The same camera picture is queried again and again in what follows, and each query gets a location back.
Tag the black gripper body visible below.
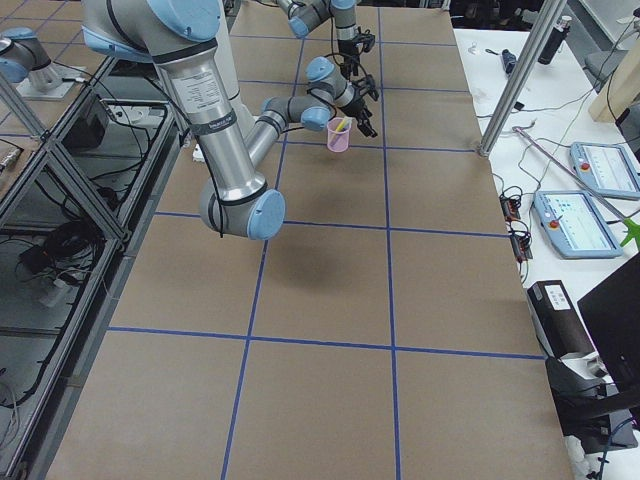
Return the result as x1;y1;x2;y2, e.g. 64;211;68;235
339;84;371;120
336;27;375;61

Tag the green marker pen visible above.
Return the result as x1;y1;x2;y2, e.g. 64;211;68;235
337;117;350;132

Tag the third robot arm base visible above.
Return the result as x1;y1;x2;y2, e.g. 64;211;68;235
1;27;84;100

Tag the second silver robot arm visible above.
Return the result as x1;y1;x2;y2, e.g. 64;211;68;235
275;0;375;60

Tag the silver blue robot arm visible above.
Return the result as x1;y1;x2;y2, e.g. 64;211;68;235
82;1;379;240

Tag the folded dark blue umbrella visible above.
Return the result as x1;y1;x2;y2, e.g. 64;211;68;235
501;49;517;77

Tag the small circuit board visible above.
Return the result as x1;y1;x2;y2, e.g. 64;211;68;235
499;196;521;221

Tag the black water bottle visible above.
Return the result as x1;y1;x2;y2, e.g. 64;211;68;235
538;15;572;65

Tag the blue teach pendant near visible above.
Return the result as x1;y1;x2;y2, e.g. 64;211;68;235
533;190;623;259

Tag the blue teach pendant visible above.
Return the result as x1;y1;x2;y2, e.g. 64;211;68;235
533;190;623;259
570;142;639;200

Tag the blue teach pendant far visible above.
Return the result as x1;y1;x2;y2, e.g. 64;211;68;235
570;142;639;200

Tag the black box with label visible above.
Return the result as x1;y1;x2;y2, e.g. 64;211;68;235
526;280;595;360

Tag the metal stand green clip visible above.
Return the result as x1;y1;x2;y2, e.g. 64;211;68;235
511;126;640;247

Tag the black monitor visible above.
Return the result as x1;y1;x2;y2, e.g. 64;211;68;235
578;254;639;388

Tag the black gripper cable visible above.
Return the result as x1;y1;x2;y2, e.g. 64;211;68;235
284;52;374;134

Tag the aluminium frame post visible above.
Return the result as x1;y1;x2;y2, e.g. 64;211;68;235
478;0;567;157

